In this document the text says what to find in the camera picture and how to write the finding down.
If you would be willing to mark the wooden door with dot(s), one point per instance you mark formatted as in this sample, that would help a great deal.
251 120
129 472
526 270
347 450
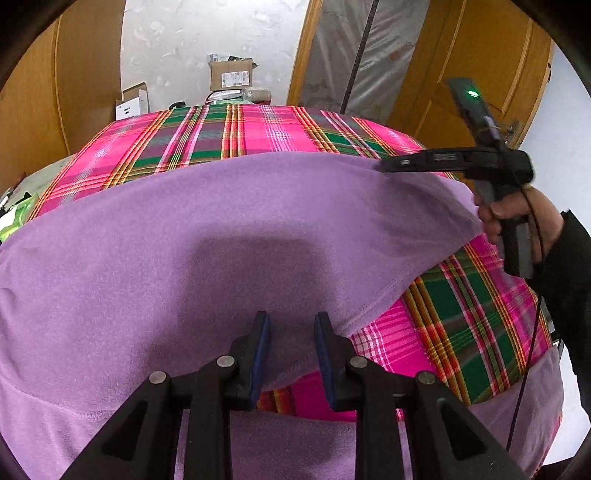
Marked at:
475 60

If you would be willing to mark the purple fleece pants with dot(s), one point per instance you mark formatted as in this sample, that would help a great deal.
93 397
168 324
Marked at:
184 258

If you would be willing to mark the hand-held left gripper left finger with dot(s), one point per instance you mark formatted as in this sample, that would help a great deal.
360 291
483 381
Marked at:
263 355

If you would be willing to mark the green tissue box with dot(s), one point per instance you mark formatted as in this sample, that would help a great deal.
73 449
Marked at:
18 219

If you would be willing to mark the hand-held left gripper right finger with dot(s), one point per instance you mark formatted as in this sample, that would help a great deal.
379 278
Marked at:
323 360

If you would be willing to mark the pink green plaid bed sheet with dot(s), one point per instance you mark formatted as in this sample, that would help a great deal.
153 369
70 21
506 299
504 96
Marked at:
258 134

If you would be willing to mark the brown cardboard box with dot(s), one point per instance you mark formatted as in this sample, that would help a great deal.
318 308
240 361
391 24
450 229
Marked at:
231 76

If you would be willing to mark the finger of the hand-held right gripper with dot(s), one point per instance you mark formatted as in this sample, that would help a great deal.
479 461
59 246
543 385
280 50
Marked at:
425 162

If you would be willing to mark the wooden wardrobe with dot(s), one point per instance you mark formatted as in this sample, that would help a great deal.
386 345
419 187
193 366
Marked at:
60 92

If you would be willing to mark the person's right hand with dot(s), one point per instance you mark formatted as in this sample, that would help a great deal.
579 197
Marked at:
545 217

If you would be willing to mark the wooden door frame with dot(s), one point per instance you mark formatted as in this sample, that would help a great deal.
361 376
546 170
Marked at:
302 50

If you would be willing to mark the white cardboard box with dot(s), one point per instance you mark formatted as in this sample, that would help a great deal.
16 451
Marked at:
131 106

